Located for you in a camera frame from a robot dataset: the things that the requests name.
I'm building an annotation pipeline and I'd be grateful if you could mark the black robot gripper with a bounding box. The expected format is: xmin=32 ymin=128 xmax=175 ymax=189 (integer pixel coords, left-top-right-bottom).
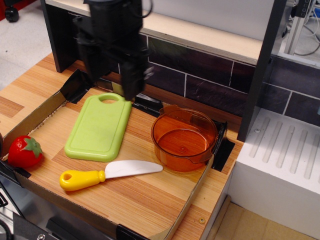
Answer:
xmin=73 ymin=0 xmax=154 ymax=100

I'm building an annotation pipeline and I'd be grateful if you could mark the yellow handled white toy knife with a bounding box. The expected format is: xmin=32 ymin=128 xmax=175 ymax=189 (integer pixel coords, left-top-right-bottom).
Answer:
xmin=59 ymin=160 xmax=163 ymax=191

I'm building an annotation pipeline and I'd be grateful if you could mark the cardboard fence with black tape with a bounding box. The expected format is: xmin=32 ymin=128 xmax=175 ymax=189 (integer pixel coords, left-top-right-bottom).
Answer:
xmin=0 ymin=68 xmax=236 ymax=240

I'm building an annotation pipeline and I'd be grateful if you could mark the green plastic cutting board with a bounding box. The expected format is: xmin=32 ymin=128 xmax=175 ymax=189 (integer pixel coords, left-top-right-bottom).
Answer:
xmin=64 ymin=92 xmax=132 ymax=163

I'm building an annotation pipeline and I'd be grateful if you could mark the orange transparent plastic pot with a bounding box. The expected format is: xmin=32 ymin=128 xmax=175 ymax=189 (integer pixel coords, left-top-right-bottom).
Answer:
xmin=151 ymin=105 xmax=218 ymax=172

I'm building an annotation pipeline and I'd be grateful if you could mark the dark tiled backsplash shelf unit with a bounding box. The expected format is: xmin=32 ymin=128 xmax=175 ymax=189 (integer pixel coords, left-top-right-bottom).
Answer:
xmin=41 ymin=0 xmax=320 ymax=141

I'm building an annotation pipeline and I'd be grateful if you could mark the black caster wheel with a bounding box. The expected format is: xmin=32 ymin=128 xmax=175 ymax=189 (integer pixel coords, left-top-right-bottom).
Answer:
xmin=4 ymin=6 xmax=19 ymax=23

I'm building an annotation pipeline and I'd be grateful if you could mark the red toy strawberry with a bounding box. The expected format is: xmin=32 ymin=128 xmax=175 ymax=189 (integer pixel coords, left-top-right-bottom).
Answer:
xmin=7 ymin=135 xmax=43 ymax=168

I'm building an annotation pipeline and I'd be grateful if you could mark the white toy sink drainboard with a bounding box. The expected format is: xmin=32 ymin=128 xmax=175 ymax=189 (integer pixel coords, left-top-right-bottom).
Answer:
xmin=228 ymin=109 xmax=320 ymax=239

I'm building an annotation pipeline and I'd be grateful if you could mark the aluminium frame with cables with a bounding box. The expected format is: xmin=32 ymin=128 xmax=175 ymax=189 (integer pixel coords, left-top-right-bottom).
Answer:
xmin=280 ymin=0 xmax=320 ymax=61

